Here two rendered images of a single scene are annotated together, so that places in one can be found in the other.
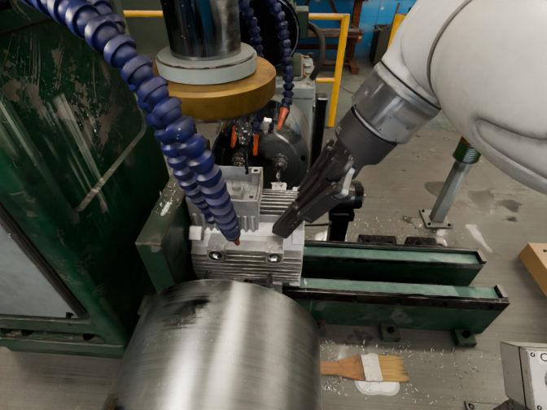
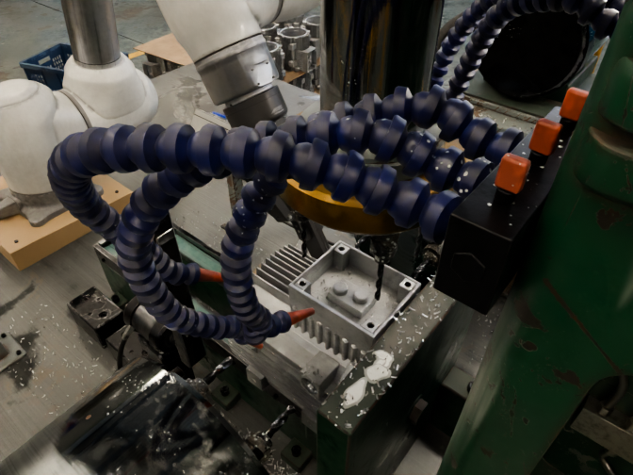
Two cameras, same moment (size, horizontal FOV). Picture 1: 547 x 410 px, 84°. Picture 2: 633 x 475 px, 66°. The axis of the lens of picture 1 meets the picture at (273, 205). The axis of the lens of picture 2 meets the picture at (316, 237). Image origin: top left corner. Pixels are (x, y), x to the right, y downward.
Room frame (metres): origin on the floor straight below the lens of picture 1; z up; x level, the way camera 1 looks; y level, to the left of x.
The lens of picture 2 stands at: (0.76, 0.27, 1.56)
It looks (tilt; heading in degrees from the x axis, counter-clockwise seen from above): 42 degrees down; 216
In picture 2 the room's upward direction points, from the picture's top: straight up
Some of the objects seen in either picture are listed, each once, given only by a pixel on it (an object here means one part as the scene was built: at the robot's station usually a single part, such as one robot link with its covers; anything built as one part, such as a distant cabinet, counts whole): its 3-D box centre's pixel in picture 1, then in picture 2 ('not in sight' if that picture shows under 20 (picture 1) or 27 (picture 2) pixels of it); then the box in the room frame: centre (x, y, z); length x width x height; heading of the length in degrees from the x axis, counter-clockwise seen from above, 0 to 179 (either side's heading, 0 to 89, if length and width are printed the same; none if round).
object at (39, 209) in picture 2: not in sight; (40, 189); (0.39, -0.81, 0.88); 0.22 x 0.18 x 0.06; 178
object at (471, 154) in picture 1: (469, 150); not in sight; (0.69, -0.51, 1.05); 0.06 x 0.06 x 0.04
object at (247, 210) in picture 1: (228, 197); (353, 303); (0.43, 0.08, 1.11); 0.12 x 0.11 x 0.07; 87
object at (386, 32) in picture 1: (393, 36); not in sight; (5.00, -1.78, 0.41); 0.52 x 0.47 x 0.82; 86
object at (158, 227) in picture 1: (179, 243); (423, 418); (0.43, 0.20, 0.97); 0.30 x 0.11 x 0.34; 176
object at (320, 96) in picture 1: (316, 154); (175, 296); (0.55, -0.09, 1.12); 0.04 x 0.03 x 0.26; 86
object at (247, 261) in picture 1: (252, 233); (326, 334); (0.42, 0.04, 1.02); 0.20 x 0.19 x 0.19; 87
